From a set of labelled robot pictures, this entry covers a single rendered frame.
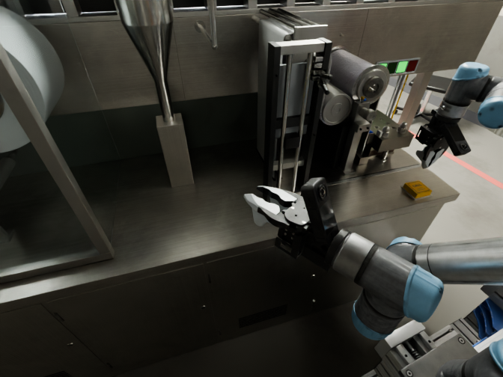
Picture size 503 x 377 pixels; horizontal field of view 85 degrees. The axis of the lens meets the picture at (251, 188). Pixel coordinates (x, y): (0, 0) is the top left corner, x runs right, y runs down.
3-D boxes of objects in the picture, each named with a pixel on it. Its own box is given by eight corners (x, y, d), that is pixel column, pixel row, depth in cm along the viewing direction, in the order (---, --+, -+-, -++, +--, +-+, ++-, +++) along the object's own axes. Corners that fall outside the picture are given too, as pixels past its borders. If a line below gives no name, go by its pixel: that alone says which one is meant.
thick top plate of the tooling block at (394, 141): (377, 152, 116) (382, 140, 112) (331, 112, 145) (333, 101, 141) (409, 146, 120) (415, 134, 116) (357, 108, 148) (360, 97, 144)
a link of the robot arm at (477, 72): (492, 72, 74) (456, 65, 78) (470, 110, 81) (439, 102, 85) (496, 65, 78) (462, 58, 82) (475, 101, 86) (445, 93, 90)
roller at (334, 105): (320, 126, 103) (325, 96, 95) (293, 100, 122) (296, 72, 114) (348, 123, 106) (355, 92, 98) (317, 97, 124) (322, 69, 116)
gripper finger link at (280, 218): (253, 216, 52) (295, 235, 49) (254, 210, 51) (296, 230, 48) (265, 204, 56) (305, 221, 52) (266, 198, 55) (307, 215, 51)
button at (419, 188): (415, 198, 105) (417, 194, 103) (402, 187, 110) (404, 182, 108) (430, 195, 106) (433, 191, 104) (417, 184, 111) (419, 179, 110)
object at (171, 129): (165, 193, 107) (119, 27, 70) (163, 172, 117) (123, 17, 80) (200, 186, 110) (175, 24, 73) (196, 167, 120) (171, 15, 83)
